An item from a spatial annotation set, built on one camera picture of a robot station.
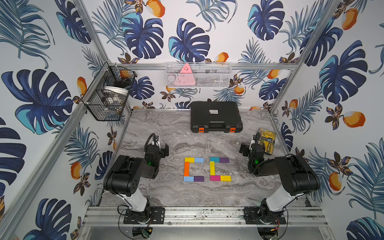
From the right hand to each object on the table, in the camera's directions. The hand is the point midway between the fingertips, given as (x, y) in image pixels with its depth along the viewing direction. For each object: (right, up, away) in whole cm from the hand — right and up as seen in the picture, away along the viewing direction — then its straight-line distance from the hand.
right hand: (251, 144), depth 96 cm
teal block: (-24, -9, -1) cm, 26 cm away
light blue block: (-34, -10, -3) cm, 35 cm away
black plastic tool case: (-21, +19, +12) cm, 31 cm away
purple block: (-18, -10, -2) cm, 21 cm away
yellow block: (-18, -19, -9) cm, 28 cm away
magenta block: (-25, -19, -9) cm, 33 cm away
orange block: (-42, -15, -6) cm, 45 cm away
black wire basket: (-87, +27, -12) cm, 92 cm away
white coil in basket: (-78, +31, -16) cm, 85 cm away
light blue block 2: (-40, -19, -10) cm, 46 cm away
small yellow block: (-39, -9, -4) cm, 40 cm away
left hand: (-60, +1, -2) cm, 60 cm away
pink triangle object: (-42, +41, -6) cm, 59 cm away
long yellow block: (-26, -14, -6) cm, 30 cm away
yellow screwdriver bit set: (+12, +3, +4) cm, 13 cm away
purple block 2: (-34, -19, -10) cm, 40 cm away
